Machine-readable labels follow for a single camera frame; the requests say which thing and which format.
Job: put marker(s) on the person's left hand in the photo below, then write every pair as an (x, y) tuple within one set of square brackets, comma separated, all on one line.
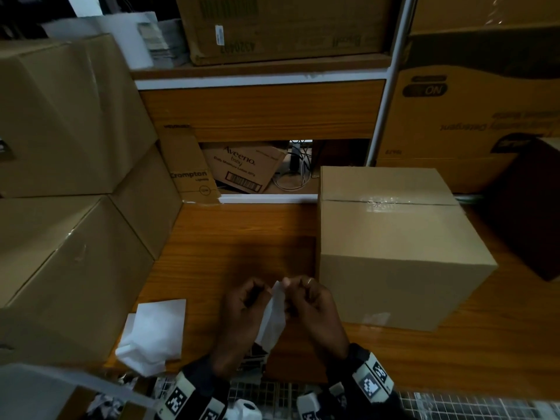
[(240, 323)]

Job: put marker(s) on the person's right hand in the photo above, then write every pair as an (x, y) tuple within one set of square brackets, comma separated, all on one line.
[(319, 319)]

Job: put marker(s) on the fragile sticker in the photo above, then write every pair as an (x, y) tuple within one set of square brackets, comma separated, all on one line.
[(272, 323), (3, 149)]

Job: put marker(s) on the stack of fragile stickers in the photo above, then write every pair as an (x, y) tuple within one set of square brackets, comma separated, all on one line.
[(253, 360)]

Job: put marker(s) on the white backing paper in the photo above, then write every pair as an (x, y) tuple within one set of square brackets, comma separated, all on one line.
[(153, 336)]

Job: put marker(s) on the squarish taped cardboard box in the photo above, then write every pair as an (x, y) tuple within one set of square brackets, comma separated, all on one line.
[(402, 266)]

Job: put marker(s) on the small taped cardboard box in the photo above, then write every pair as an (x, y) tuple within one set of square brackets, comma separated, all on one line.
[(148, 205)]

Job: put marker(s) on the medium taped cardboard box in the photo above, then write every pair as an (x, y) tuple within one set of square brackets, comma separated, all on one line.
[(74, 284)]

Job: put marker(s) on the large stapled cardboard box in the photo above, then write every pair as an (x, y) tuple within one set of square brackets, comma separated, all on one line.
[(70, 118)]

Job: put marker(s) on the barcode printed cardboard box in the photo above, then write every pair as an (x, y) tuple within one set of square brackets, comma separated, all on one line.
[(243, 168)]

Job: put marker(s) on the flattened printed cardboard carton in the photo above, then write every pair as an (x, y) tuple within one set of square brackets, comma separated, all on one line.
[(186, 166)]

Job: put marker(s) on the large cardboard box dark band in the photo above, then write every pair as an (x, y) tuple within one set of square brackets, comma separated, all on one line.
[(459, 126)]

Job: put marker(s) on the large cardboard box white sticker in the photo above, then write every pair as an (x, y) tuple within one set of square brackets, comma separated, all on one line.
[(284, 30)]

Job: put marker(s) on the plastic wrapped cardboard box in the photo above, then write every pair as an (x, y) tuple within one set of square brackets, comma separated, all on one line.
[(477, 13)]

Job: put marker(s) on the right wrist tracker band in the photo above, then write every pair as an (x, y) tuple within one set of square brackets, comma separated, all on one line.
[(367, 380)]

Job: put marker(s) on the wrist tracker band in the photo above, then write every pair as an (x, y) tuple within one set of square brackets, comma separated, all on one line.
[(367, 380), (188, 395)]

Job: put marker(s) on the left wrist tracker band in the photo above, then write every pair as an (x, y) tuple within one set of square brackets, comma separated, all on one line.
[(188, 395)]

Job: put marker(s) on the crumpled paper scraps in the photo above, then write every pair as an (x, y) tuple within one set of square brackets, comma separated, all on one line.
[(105, 404)]

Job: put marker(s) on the stack of grey cards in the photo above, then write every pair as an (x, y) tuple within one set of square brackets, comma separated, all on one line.
[(164, 45)]

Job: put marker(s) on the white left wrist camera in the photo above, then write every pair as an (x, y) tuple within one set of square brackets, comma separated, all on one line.
[(243, 411)]

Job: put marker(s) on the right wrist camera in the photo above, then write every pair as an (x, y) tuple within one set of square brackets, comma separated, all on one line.
[(315, 406)]

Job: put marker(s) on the wooden shelf unit white frame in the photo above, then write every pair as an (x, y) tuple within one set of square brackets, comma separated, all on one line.
[(262, 109)]

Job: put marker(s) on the white frame bar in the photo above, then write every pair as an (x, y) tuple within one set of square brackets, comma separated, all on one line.
[(35, 389)]

